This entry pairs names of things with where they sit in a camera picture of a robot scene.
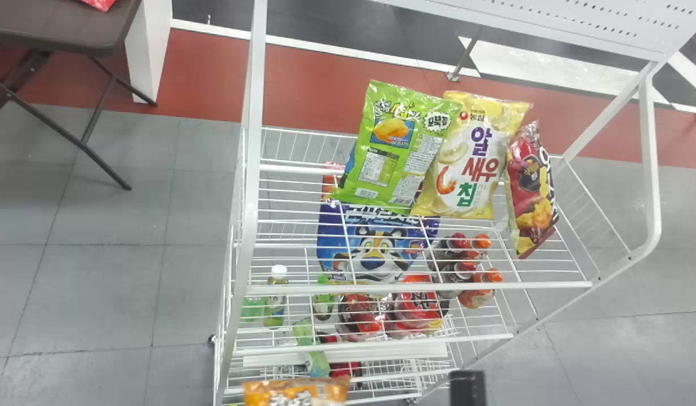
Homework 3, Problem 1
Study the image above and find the dark side table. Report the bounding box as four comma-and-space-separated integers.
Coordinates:
0, 0, 158, 191

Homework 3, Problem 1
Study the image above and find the orange snack packet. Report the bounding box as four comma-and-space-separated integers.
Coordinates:
241, 376, 352, 406

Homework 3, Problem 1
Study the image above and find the green bottle with white cap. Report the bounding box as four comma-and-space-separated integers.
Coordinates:
263, 264, 290, 329

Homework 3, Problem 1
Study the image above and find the green snack packet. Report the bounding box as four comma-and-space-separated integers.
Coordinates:
330, 79, 464, 208

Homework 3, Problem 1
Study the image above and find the blue cereal bag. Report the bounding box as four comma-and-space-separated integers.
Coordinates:
316, 197, 442, 286

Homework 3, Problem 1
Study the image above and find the yellow snack packet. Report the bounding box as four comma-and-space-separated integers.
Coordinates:
410, 90, 532, 221

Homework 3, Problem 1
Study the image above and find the dark bottle with red cap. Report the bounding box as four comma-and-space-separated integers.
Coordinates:
435, 261, 478, 299
431, 232, 472, 266

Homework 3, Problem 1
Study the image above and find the red can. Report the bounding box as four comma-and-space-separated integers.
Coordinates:
329, 361, 363, 390

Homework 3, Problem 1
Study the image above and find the white wire rack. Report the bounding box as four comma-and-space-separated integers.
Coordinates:
210, 0, 696, 406

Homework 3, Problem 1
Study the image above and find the red noodle cup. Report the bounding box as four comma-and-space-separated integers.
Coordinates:
392, 274, 445, 337
336, 293, 385, 342

